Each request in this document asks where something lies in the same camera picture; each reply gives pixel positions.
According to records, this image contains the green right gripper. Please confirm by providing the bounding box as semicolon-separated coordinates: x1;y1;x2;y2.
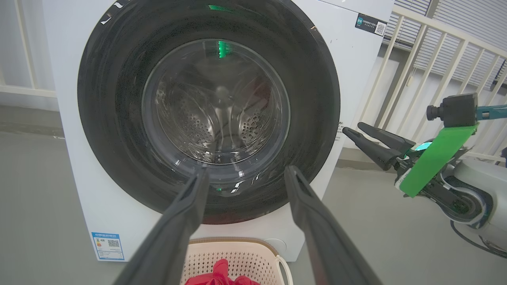
342;122;480;199

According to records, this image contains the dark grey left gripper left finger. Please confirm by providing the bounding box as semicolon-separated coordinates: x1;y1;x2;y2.
113;166;210;285

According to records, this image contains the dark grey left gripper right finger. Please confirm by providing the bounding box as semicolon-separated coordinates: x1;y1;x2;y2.
284;165;383;285

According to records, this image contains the red garment with white stitching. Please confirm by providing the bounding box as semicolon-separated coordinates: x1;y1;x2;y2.
184;259;261;285

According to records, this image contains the black round glass washer door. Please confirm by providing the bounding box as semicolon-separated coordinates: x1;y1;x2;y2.
77;0;341;225

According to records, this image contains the cream perforated basket brown rim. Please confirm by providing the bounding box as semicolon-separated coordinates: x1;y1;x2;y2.
180;237;294;285

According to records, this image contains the white front-load washing machine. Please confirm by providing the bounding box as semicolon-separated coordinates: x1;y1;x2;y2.
42;0;395;263

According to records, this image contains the steel washing machine drum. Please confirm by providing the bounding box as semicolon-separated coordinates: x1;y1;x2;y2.
152;77;278;165

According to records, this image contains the blue energy label sticker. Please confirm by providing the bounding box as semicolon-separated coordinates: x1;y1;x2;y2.
91;232;125;261

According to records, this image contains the black QR code sticker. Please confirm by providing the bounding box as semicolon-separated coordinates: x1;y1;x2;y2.
355;13;388;37

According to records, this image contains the white metal railing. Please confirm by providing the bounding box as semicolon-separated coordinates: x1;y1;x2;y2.
349;5;507;163
0;0;58;99

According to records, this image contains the grey window blind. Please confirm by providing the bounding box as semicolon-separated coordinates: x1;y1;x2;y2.
382;0;507;94

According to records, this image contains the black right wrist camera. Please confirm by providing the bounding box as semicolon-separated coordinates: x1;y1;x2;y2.
427;93;479;128

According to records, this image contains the teal right camera connector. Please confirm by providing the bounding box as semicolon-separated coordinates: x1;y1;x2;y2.
475;104;507;121

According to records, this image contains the thin black cable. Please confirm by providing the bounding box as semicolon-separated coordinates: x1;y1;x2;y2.
451;220;507;259

